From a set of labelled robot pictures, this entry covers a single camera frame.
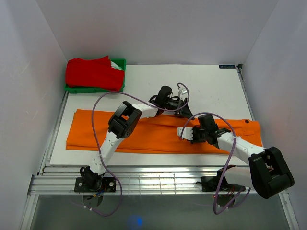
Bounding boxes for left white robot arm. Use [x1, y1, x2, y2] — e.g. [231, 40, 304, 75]
[80, 83, 192, 192]

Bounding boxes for blue logo sticker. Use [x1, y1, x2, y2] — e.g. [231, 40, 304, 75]
[219, 65, 236, 69]

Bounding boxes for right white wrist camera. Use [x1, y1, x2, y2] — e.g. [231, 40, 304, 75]
[177, 127, 193, 141]

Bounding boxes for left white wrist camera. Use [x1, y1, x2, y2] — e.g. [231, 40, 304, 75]
[178, 86, 189, 100]

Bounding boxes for green plastic tray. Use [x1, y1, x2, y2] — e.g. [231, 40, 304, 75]
[64, 58, 126, 93]

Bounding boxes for aluminium rail frame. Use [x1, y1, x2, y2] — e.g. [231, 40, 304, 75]
[21, 165, 299, 230]

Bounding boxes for red folded trousers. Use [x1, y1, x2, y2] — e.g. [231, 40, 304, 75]
[65, 56, 125, 91]

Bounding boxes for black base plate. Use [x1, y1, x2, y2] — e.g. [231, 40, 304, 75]
[74, 177, 117, 193]
[196, 176, 246, 192]

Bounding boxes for orange trousers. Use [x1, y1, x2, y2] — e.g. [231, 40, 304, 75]
[65, 109, 263, 155]

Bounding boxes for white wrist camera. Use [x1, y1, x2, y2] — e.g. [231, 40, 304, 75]
[177, 127, 193, 141]
[178, 86, 189, 100]

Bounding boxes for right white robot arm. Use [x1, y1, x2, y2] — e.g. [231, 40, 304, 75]
[191, 115, 295, 199]

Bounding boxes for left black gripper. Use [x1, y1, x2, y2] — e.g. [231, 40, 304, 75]
[163, 98, 194, 122]

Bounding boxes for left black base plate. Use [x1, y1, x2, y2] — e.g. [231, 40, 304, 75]
[74, 177, 117, 193]

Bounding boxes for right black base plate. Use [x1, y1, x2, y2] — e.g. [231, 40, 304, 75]
[196, 176, 246, 192]

